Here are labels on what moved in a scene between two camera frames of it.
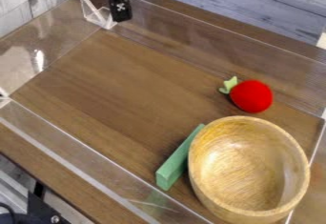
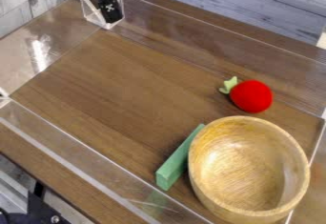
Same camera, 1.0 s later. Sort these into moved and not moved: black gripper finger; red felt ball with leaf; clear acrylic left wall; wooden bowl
Moved: black gripper finger
Not moved: wooden bowl; clear acrylic left wall; red felt ball with leaf
